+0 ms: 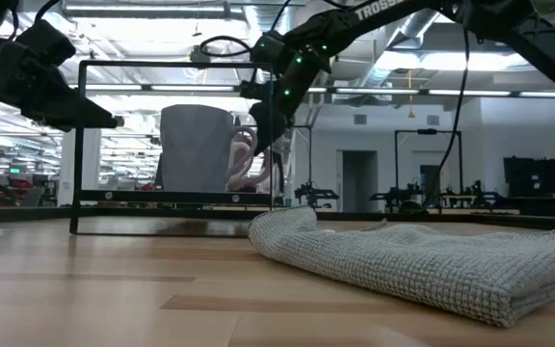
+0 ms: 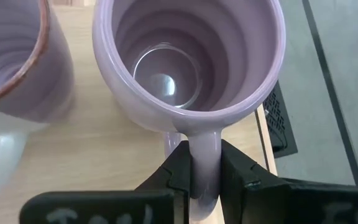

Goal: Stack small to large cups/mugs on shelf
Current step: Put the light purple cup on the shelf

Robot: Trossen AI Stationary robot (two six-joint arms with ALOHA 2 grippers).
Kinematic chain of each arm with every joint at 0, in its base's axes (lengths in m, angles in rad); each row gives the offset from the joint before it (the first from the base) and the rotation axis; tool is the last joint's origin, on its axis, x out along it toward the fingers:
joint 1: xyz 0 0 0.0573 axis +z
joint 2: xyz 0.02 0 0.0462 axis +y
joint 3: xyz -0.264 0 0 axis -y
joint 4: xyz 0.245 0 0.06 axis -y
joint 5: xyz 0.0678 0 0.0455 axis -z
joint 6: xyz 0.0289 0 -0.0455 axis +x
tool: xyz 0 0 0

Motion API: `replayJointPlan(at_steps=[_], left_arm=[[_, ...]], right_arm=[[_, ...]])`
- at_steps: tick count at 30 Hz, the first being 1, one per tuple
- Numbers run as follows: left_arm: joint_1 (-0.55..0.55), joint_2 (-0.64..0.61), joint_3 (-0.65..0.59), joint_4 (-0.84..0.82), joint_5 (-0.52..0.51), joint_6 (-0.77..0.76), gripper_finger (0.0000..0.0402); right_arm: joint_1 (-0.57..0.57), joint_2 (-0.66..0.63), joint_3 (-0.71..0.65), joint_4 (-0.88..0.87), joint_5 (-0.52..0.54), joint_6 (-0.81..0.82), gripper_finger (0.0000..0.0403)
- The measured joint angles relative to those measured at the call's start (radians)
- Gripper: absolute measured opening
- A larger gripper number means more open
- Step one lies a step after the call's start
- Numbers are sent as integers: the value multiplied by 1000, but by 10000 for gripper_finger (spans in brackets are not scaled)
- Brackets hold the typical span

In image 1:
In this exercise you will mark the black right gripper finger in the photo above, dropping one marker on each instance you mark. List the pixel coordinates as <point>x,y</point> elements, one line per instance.
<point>270,123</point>

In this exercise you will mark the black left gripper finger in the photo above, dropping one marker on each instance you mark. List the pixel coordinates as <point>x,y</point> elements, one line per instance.
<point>75,115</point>

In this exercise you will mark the blue-grey faceted cup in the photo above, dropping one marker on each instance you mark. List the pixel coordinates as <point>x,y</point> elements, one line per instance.
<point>195,149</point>

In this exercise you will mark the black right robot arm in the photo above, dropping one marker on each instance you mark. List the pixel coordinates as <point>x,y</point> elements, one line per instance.
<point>378,19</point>

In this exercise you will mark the white pillar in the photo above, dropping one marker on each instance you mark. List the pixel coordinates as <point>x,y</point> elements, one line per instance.
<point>80,164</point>

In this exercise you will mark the black background robot station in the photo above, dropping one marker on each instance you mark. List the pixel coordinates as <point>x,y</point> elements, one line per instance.
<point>398,195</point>
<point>313,195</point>

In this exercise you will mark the grey waffle cloth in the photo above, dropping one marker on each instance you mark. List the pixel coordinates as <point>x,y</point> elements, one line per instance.
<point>427,270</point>

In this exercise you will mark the black cabinet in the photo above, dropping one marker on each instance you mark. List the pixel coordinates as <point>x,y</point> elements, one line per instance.
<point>537,183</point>

